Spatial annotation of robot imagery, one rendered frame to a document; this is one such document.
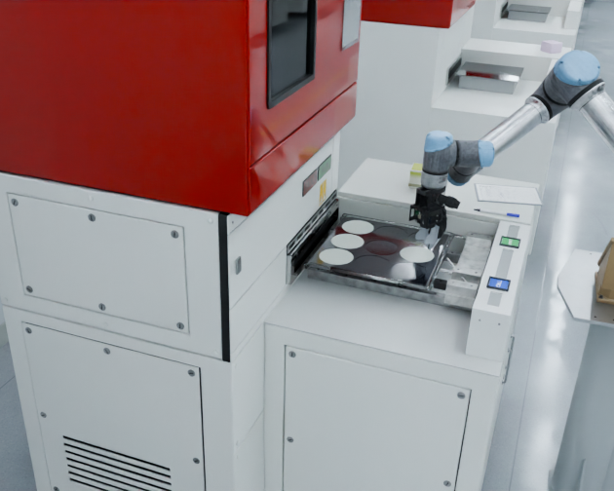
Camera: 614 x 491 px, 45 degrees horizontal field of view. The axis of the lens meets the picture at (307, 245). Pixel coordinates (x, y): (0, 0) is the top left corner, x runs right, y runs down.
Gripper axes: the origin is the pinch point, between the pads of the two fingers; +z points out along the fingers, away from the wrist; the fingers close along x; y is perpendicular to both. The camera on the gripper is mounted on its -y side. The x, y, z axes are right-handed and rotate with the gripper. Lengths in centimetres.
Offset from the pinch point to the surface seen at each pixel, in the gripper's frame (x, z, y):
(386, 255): -4.6, 1.2, 14.2
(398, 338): 20.1, 9.1, 33.3
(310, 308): -5.1, 9.2, 42.4
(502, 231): 12.6, -4.7, -16.8
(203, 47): -2, -67, 76
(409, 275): 7.6, 1.3, 16.9
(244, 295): -1, -6, 67
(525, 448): 20, 91, -45
